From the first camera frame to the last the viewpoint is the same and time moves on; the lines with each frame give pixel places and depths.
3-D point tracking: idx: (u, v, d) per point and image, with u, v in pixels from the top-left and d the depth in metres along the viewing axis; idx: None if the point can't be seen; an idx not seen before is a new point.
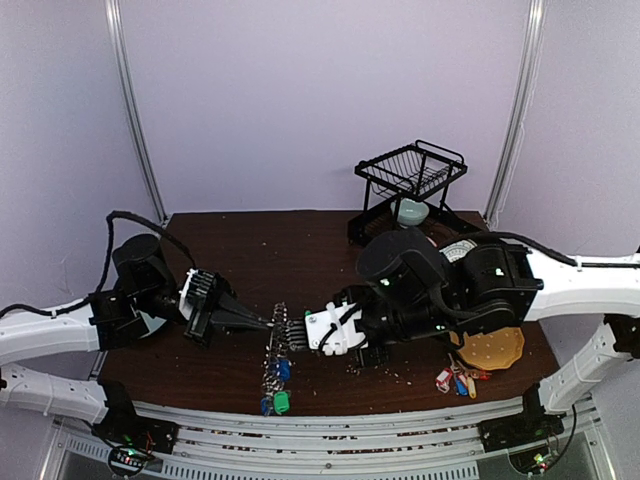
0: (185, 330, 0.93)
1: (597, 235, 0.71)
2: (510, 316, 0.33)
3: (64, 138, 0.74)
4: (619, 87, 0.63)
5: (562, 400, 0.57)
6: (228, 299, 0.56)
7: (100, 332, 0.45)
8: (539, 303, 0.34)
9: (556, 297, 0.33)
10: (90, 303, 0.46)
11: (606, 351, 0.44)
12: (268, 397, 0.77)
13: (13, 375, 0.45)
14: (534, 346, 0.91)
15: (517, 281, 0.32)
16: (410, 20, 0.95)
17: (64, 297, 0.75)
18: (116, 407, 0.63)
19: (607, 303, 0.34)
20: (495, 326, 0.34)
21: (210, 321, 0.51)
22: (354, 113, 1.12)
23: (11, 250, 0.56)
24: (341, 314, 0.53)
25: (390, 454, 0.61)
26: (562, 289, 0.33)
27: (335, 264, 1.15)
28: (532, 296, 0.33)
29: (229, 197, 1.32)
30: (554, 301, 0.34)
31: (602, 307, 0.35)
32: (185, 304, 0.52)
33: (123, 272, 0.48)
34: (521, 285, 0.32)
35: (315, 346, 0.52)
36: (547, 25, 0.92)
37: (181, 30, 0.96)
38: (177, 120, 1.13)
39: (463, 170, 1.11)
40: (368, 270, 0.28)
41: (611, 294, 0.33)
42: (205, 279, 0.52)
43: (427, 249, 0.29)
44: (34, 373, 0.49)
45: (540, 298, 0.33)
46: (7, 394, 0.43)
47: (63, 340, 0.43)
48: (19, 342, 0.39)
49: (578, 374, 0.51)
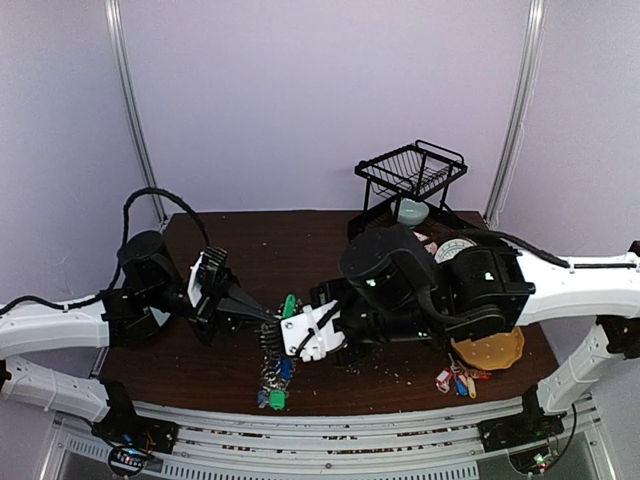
0: (184, 330, 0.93)
1: (596, 235, 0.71)
2: (499, 322, 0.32)
3: (64, 138, 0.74)
4: (619, 87, 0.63)
5: (559, 401, 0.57)
6: (236, 289, 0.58)
7: (111, 329, 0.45)
8: (532, 307, 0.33)
9: (552, 300, 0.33)
10: (102, 300, 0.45)
11: (599, 352, 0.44)
12: (266, 391, 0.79)
13: (18, 367, 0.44)
14: (534, 346, 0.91)
15: (508, 285, 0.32)
16: (410, 20, 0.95)
17: (64, 297, 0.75)
18: (116, 407, 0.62)
19: (598, 304, 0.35)
20: (483, 332, 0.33)
21: (216, 308, 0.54)
22: (354, 113, 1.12)
23: (11, 250, 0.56)
24: (319, 317, 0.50)
25: (390, 454, 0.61)
26: (557, 292, 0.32)
27: (335, 264, 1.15)
28: (525, 300, 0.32)
29: (229, 197, 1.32)
30: (547, 304, 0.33)
31: (593, 308, 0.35)
32: (194, 286, 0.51)
33: (130, 271, 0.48)
34: (513, 289, 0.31)
35: (292, 352, 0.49)
36: (546, 25, 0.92)
37: (181, 31, 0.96)
38: (177, 120, 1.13)
39: (463, 170, 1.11)
40: (353, 270, 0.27)
41: (603, 296, 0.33)
42: (218, 255, 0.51)
43: (417, 250, 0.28)
44: (39, 368, 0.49)
45: (533, 302, 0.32)
46: (11, 386, 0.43)
47: (73, 335, 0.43)
48: (30, 334, 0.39)
49: (575, 374, 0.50)
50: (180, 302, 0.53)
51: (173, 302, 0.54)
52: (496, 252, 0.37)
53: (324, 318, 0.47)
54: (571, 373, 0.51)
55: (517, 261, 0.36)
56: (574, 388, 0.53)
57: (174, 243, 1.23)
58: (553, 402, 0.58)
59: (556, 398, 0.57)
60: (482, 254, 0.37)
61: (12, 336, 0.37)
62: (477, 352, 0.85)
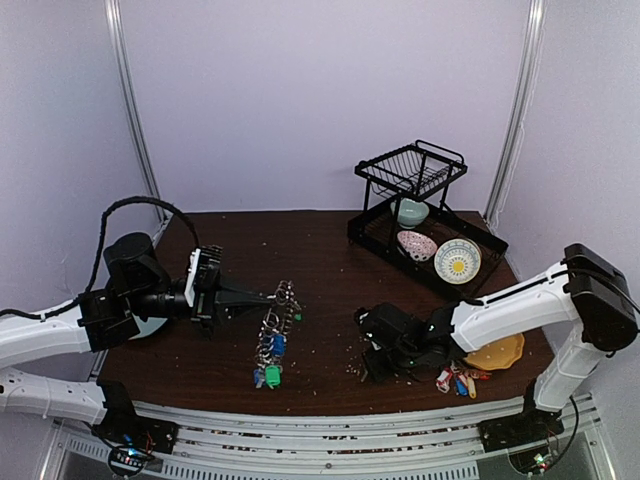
0: (185, 330, 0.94)
1: (596, 235, 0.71)
2: (446, 354, 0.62)
3: (65, 138, 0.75)
4: (620, 85, 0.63)
5: (549, 394, 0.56)
6: (227, 280, 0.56)
7: (88, 333, 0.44)
8: (467, 340, 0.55)
9: (476, 330, 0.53)
10: (80, 304, 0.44)
11: (577, 343, 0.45)
12: (261, 369, 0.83)
13: (10, 380, 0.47)
14: (534, 346, 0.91)
15: (439, 330, 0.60)
16: (410, 18, 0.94)
17: (65, 297, 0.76)
18: (116, 408, 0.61)
19: (540, 317, 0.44)
20: (443, 361, 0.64)
21: (214, 302, 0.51)
22: (354, 112, 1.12)
23: (13, 249, 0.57)
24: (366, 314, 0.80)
25: (390, 454, 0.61)
26: (470, 325, 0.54)
27: (335, 264, 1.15)
28: (451, 337, 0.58)
29: (229, 197, 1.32)
30: (479, 334, 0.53)
31: (547, 319, 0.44)
32: (190, 287, 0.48)
33: (115, 272, 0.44)
34: (441, 332, 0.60)
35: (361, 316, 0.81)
36: (546, 24, 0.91)
37: (180, 29, 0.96)
38: (177, 120, 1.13)
39: (462, 170, 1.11)
40: (363, 327, 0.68)
41: (526, 309, 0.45)
42: (216, 253, 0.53)
43: (392, 317, 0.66)
44: (32, 378, 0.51)
45: (463, 335, 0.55)
46: (5, 398, 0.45)
47: (54, 343, 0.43)
48: (7, 348, 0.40)
49: (559, 366, 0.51)
50: (170, 303, 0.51)
51: (164, 305, 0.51)
52: (447, 308, 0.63)
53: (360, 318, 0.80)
54: (556, 364, 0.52)
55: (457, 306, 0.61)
56: (566, 383, 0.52)
57: (172, 243, 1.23)
58: (544, 395, 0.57)
59: (545, 390, 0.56)
60: (443, 312, 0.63)
61: None
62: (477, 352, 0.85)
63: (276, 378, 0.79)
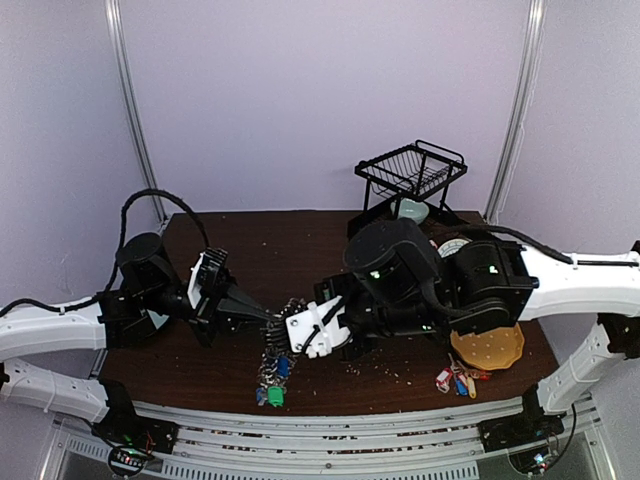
0: (185, 330, 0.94)
1: (596, 235, 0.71)
2: (506, 311, 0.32)
3: (65, 139, 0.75)
4: (618, 86, 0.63)
5: (557, 402, 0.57)
6: (235, 289, 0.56)
7: (108, 330, 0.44)
8: (536, 302, 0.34)
9: (544, 299, 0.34)
10: (98, 302, 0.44)
11: (600, 352, 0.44)
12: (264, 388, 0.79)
13: (16, 370, 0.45)
14: (534, 346, 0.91)
15: (512, 278, 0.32)
16: (410, 18, 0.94)
17: (64, 298, 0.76)
18: (116, 407, 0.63)
19: (604, 302, 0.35)
20: (493, 323, 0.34)
21: (216, 309, 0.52)
22: (354, 112, 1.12)
23: (12, 249, 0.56)
24: (323, 314, 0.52)
25: (390, 454, 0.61)
26: (559, 287, 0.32)
27: (335, 264, 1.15)
28: (528, 293, 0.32)
29: (230, 197, 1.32)
30: (552, 300, 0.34)
31: (598, 306, 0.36)
32: (193, 287, 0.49)
33: (130, 272, 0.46)
34: (516, 282, 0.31)
35: (298, 348, 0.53)
36: (546, 25, 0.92)
37: (179, 29, 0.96)
38: (176, 119, 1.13)
39: (463, 170, 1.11)
40: (358, 262, 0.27)
41: (606, 294, 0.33)
42: (218, 255, 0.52)
43: (422, 244, 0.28)
44: (37, 369, 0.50)
45: (536, 296, 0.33)
46: (9, 389, 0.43)
47: (69, 338, 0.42)
48: (27, 338, 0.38)
49: (575, 375, 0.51)
50: (177, 305, 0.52)
51: (172, 305, 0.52)
52: (500, 247, 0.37)
53: (328, 314, 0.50)
54: (573, 373, 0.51)
55: (521, 255, 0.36)
56: (575, 389, 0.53)
57: (174, 243, 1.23)
58: (552, 403, 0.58)
59: (556, 398, 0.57)
60: (487, 247, 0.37)
61: (7, 339, 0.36)
62: (477, 352, 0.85)
63: (280, 398, 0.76)
